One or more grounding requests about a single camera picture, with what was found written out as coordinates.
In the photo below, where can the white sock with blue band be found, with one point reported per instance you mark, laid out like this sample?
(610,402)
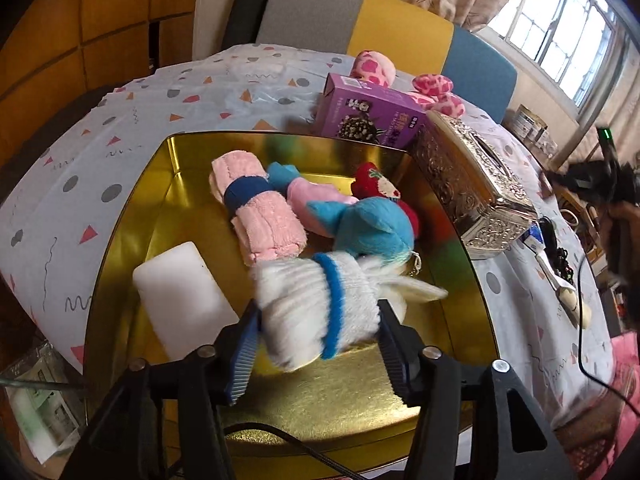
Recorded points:
(300,305)

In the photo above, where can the pink blanket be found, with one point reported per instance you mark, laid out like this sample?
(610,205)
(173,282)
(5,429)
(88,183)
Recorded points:
(625,365)

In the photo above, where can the grey yellow blue chair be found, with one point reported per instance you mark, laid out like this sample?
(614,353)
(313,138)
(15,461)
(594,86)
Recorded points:
(390,20)

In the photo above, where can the pink towel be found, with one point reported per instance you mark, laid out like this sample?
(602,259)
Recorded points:
(270,220)

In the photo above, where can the white spoon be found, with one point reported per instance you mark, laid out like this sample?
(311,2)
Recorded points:
(555,280)

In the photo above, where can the blue tissue packet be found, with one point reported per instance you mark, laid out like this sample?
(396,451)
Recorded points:
(532,240)

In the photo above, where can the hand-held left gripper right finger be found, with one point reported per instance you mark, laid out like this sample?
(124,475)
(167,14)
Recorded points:
(397,360)

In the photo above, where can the window with metal bars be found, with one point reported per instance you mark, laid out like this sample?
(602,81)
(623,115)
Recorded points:
(560,20)

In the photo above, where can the black rolled mat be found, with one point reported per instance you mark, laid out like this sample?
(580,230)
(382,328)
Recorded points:
(250,5)

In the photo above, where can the red fuzzy christmas sock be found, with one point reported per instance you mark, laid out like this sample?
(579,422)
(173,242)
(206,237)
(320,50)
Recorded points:
(372,180)

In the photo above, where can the white sponge block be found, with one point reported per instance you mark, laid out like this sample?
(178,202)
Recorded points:
(180,300)

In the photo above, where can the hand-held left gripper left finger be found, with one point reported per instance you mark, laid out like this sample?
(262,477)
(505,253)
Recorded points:
(244,357)

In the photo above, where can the blue dolphin plush toy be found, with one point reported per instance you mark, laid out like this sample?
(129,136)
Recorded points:
(370,230)

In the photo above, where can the glass side table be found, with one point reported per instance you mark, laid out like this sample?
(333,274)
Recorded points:
(30,400)

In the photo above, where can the wooden wardrobe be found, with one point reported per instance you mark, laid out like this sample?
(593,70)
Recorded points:
(75,35)

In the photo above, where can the purple cardboard box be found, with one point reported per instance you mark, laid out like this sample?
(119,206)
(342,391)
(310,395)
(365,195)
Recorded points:
(360,110)

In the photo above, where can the gold metal tin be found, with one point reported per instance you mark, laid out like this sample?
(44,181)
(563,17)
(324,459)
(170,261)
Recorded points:
(310,410)

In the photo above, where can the ornate silver tissue box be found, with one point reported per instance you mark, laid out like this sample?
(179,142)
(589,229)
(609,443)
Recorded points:
(475,185)

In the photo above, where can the pink spotted plush toy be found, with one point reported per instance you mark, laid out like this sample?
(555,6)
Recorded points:
(372,67)

